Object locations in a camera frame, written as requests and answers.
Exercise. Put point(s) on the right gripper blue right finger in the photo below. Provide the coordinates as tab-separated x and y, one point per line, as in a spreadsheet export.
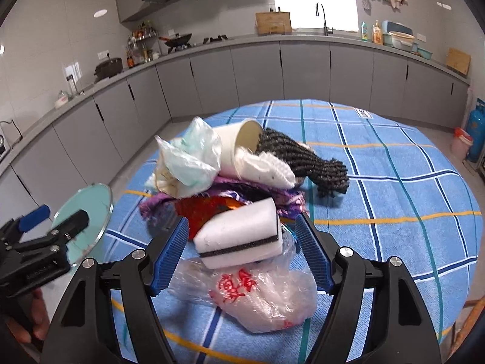
319	251

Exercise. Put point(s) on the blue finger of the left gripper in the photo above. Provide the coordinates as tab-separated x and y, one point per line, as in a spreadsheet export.
34	218

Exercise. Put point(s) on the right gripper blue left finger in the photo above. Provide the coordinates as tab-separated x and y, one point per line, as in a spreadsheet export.
165	252

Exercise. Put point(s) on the purple snack wrapper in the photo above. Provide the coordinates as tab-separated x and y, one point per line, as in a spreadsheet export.
289	203

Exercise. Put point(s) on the red orange plastic bag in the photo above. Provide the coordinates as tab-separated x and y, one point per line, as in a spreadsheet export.
198	210

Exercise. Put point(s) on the clear bag with red print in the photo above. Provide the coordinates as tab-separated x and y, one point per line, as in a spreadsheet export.
263	296

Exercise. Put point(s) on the white sponge with black stripe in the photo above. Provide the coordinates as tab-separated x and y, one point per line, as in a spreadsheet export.
244	235

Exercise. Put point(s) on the white teal bag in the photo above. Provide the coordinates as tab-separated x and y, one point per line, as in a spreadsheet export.
187	165

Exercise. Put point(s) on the black braided cloth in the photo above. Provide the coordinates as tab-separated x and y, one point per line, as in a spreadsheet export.
329	176

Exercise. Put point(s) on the white knitted cloth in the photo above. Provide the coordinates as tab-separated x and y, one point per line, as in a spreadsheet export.
264	168

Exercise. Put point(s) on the white paper cup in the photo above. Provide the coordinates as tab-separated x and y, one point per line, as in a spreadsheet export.
233	136

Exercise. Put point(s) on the left hand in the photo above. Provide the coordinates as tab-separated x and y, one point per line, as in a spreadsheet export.
38	319

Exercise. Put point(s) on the grey lower cabinets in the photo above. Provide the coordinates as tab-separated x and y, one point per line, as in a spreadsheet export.
91	138

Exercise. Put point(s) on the blue plaid tablecloth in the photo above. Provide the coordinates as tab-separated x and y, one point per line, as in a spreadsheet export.
405	198

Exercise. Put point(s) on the white rice cooker pot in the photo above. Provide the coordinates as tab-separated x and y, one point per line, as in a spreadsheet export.
63	98

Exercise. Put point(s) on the black lidded pot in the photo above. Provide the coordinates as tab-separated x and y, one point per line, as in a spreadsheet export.
107	69

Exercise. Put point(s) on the pink floor bucket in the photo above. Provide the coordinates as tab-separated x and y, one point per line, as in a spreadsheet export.
461	144

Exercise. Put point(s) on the spice rack with bottles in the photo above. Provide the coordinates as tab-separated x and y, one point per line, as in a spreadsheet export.
143	45

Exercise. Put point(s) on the black wok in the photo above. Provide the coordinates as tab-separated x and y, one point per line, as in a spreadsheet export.
177	42

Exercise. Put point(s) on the gas stove burner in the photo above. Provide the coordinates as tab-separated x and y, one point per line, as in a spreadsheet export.
218	38

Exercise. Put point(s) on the blue gas cylinder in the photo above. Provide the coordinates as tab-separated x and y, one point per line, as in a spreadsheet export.
476	128

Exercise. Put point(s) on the green detergent bottle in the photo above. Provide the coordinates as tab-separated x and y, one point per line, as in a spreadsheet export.
364	32

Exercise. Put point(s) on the chrome sink faucet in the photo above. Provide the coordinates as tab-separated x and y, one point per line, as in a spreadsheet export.
320	11

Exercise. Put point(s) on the yellow dish soap bottle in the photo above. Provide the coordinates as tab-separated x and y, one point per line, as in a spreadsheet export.
377	36

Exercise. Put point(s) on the stacked plastic basins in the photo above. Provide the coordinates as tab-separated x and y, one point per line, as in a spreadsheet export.
401	37

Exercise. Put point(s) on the small wooden board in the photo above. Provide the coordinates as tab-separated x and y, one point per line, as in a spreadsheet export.
458	61

